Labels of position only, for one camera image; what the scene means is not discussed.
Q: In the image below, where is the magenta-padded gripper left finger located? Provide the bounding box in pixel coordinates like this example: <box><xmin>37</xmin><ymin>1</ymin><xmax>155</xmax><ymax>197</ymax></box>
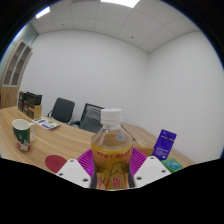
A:
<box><xmin>55</xmin><ymin>148</ymin><xmax>98</xmax><ymax>189</ymax></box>

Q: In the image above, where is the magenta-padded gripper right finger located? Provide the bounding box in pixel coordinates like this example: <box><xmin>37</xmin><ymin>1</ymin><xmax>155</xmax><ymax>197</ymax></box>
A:
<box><xmin>127</xmin><ymin>147</ymin><xmax>172</xmax><ymax>189</ymax></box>

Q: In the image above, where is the yellow drink bottle white cap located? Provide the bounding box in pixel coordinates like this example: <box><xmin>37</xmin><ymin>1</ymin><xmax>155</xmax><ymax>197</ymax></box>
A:
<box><xmin>90</xmin><ymin>107</ymin><xmax>134</xmax><ymax>191</ymax></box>

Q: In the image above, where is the flat round red coaster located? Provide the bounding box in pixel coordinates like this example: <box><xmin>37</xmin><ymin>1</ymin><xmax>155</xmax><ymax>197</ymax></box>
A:
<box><xmin>44</xmin><ymin>154</ymin><xmax>68</xmax><ymax>174</ymax></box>

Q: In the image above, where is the green folded cloth pack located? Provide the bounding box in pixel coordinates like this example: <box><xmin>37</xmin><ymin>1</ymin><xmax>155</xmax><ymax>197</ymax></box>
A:
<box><xmin>161</xmin><ymin>157</ymin><xmax>184</xmax><ymax>174</ymax></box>

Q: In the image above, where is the purple upright box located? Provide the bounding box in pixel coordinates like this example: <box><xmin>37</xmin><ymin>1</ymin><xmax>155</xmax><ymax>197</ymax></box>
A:
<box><xmin>152</xmin><ymin>129</ymin><xmax>178</xmax><ymax>162</ymax></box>

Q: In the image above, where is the black mesh-back office chair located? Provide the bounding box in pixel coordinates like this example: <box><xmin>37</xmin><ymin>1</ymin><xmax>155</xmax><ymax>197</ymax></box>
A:
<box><xmin>69</xmin><ymin>102</ymin><xmax>105</xmax><ymax>134</ymax></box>

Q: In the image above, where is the white printed leaflet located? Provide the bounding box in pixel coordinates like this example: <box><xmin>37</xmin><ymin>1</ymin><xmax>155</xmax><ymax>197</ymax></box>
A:
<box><xmin>32</xmin><ymin>116</ymin><xmax>62</xmax><ymax>131</ymax></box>

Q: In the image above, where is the dark grey padded chair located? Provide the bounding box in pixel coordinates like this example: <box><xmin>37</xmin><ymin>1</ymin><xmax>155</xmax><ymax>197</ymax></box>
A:
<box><xmin>46</xmin><ymin>97</ymin><xmax>76</xmax><ymax>125</ymax></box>

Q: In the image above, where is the green and red printed mug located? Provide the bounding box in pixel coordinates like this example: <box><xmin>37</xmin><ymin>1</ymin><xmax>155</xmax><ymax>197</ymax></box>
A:
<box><xmin>11</xmin><ymin>118</ymin><xmax>37</xmax><ymax>153</ymax></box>

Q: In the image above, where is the flat black carton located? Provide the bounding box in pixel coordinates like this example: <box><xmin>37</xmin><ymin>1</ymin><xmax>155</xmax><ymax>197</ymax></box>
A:
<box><xmin>23</xmin><ymin>91</ymin><xmax>44</xmax><ymax>107</ymax></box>

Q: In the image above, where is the tall black carton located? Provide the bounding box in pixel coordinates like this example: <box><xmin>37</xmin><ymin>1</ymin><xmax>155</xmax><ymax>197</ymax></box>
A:
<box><xmin>17</xmin><ymin>90</ymin><xmax>26</xmax><ymax>112</ymax></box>

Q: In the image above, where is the wooden glass-door shelf cabinet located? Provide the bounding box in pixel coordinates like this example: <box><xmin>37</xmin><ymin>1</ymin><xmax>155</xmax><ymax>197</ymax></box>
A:
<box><xmin>0</xmin><ymin>39</ymin><xmax>34</xmax><ymax>110</ymax></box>

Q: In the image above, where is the square ceiling light panel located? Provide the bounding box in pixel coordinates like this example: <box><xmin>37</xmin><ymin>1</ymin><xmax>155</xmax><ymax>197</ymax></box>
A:
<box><xmin>100</xmin><ymin>0</ymin><xmax>141</xmax><ymax>9</ymax></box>
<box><xmin>35</xmin><ymin>5</ymin><xmax>52</xmax><ymax>20</ymax></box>

